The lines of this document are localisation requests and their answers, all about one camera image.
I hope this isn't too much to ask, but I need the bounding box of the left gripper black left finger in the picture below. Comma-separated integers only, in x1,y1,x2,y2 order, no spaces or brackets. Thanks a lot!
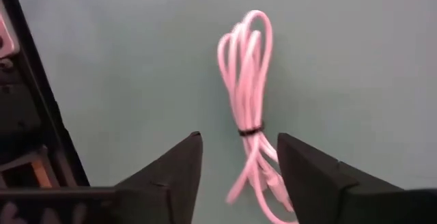
114,130,204,224

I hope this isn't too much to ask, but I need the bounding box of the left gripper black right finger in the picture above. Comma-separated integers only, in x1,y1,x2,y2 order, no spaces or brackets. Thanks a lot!
277,132,406,224

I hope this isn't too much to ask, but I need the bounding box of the white USB-C cable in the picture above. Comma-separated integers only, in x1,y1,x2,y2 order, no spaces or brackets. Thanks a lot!
216,9,300,224

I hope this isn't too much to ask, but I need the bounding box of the green table mat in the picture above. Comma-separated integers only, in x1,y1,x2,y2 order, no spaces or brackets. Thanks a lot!
10,0,437,224

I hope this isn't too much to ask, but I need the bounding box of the black aluminium table frame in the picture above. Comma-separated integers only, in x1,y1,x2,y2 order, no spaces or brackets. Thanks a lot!
0,0,91,188

